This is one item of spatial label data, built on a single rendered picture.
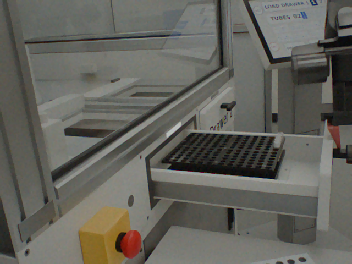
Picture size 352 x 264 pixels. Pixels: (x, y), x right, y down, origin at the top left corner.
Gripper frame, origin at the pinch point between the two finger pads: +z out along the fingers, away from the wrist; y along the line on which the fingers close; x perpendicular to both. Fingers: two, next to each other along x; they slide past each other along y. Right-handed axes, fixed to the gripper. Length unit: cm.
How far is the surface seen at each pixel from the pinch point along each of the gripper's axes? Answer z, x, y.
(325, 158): -3.5, 11.5, 4.5
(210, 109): -4.7, -20.0, 32.7
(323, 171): -3.6, 16.9, 4.9
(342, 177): 92, -178, -6
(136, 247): -0.1, 35.2, 30.2
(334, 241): 87, -97, 2
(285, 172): 4.0, 1.4, 12.4
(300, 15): -22, -91, 12
